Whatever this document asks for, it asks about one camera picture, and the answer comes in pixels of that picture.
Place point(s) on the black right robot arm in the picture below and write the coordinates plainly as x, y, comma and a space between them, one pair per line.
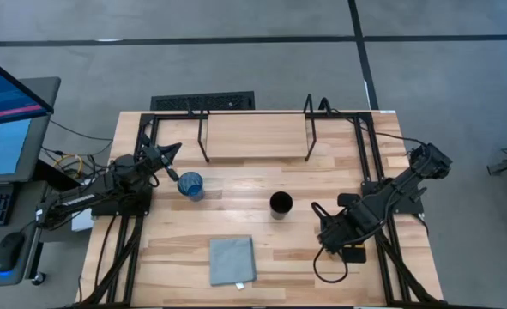
384, 197

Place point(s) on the black computer mouse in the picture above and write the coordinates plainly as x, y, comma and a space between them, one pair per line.
8, 251

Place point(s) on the folded grey cloth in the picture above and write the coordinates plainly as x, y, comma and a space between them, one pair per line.
232, 261

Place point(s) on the white cloth label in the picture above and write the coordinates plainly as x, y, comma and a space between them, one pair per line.
239, 286

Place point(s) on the black desk caster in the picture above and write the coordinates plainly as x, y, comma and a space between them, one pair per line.
38, 278

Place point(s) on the black floor vent grille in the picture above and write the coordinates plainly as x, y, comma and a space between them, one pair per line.
201, 101

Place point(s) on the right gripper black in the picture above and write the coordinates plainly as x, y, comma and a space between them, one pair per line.
341, 232

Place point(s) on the black aluminium table frame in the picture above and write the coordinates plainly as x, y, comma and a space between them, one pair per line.
176, 116

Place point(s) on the grey framed monitor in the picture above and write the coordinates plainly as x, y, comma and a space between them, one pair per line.
0, 146

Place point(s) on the black plastic cup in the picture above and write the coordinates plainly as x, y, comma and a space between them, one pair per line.
281, 204

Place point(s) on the black framed screen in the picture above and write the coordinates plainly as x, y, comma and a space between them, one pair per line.
4, 94

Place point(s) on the wooden shelf with black legs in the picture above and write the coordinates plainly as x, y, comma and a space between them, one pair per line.
257, 135

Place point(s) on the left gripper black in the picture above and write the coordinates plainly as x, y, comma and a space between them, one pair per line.
151, 155

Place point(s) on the black block with yellow strip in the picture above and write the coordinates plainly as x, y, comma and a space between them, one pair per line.
354, 254

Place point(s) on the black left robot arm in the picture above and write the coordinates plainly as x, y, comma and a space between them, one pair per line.
77, 201

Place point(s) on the blue faceted plastic cup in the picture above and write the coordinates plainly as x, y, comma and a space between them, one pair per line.
191, 185

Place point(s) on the small white box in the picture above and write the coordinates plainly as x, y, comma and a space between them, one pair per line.
81, 221

